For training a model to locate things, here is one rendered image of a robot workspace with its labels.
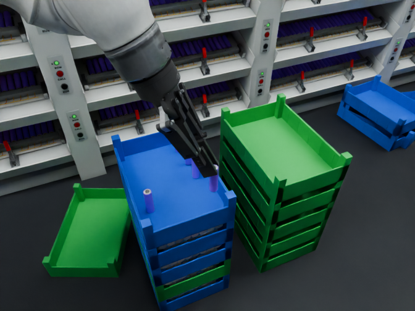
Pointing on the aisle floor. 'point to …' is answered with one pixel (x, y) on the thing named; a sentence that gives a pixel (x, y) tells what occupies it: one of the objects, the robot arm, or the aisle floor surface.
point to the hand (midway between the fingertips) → (204, 158)
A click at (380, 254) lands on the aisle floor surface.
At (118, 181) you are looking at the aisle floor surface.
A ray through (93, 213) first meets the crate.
